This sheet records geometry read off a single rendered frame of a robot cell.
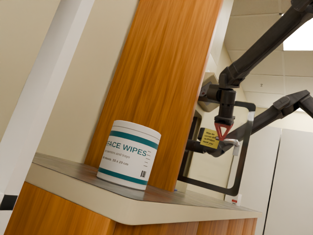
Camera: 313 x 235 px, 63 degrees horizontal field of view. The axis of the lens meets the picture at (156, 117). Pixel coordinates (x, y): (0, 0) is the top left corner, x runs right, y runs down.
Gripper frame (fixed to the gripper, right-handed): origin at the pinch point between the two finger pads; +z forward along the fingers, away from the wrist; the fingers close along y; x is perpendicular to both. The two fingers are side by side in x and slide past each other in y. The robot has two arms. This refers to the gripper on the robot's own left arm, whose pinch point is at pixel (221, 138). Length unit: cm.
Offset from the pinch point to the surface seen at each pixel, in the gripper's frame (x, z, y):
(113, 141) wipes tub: -15, -8, 54
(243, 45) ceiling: -32, -56, -209
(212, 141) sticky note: -4.3, 3.0, -3.4
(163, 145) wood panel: -22.3, 6.5, 7.5
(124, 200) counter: 0, -6, 72
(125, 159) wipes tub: -10, -5, 56
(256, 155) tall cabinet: -1, 96, -304
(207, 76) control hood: -14.0, -23.8, -15.6
